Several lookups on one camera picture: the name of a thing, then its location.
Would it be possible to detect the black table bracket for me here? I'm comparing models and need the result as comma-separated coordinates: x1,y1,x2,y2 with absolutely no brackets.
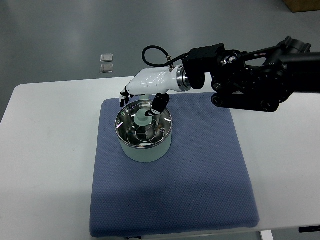
298,225,320,233

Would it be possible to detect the lower metal floor plate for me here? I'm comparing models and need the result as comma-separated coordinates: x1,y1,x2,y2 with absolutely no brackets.
99,63,114,73

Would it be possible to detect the metal floor plate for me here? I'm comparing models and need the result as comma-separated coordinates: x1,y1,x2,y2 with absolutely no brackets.
99,63,114,73
100,53,114,63

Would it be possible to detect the glass lid with green knob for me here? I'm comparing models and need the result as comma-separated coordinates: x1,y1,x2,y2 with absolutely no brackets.
115,100,173,149

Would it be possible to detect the brown cardboard box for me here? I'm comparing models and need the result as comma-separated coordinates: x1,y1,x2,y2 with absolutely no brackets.
283,0,320,13

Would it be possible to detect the wire steaming rack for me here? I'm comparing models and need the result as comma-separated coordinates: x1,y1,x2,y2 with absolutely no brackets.
126,120,165,146

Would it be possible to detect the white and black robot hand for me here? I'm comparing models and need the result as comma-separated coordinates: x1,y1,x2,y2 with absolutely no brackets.
119,65,191,117

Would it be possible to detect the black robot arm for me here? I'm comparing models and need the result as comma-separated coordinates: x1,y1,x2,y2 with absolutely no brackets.
182,36,320,113

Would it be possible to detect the green pot with steel interior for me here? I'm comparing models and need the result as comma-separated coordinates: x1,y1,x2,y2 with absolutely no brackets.
120,96,172,163

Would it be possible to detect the upper metal floor plate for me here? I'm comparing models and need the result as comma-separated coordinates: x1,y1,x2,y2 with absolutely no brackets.
100,53,114,63

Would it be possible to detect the black cable loop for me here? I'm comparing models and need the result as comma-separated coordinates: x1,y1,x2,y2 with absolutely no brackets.
141,45,191,72

